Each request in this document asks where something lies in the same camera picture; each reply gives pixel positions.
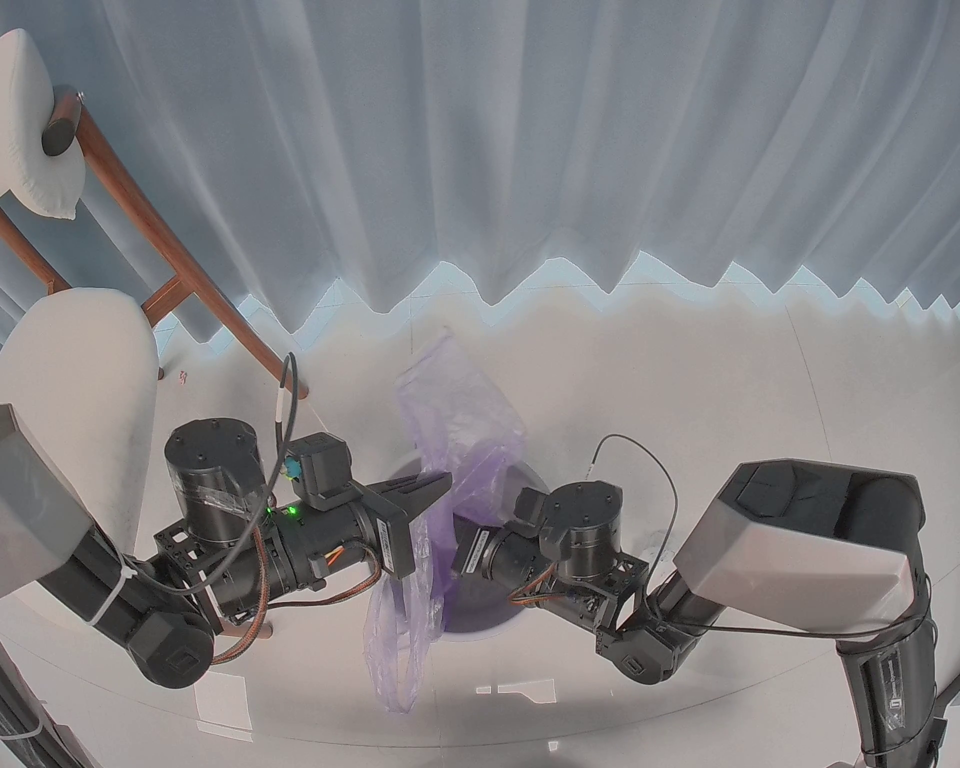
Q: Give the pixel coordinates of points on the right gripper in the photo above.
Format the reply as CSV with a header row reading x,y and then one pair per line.
x,y
502,555

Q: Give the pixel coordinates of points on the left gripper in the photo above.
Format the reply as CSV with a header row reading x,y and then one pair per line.
x,y
330,536

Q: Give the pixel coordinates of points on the purple plastic bag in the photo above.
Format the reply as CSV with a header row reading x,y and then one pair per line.
x,y
457,420

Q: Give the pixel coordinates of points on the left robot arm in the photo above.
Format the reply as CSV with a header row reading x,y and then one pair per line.
x,y
214,465

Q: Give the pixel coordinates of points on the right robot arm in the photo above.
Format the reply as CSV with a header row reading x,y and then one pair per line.
x,y
787,540

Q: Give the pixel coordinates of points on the white trash bin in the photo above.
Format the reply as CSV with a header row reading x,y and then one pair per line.
x,y
491,622

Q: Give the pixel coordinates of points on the crumpled white paper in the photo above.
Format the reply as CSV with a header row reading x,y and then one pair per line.
x,y
654,544

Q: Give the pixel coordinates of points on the white cushioned wooden chair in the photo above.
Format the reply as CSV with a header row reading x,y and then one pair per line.
x,y
75,375

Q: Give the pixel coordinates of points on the pale blue curtain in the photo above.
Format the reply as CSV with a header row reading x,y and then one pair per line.
x,y
525,112

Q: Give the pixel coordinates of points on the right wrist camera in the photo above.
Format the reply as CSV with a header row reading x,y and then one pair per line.
x,y
534,510

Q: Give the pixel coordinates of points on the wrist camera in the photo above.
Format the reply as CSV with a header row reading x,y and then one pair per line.
x,y
534,510
322,461

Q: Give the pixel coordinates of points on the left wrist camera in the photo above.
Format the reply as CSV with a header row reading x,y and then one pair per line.
x,y
322,461

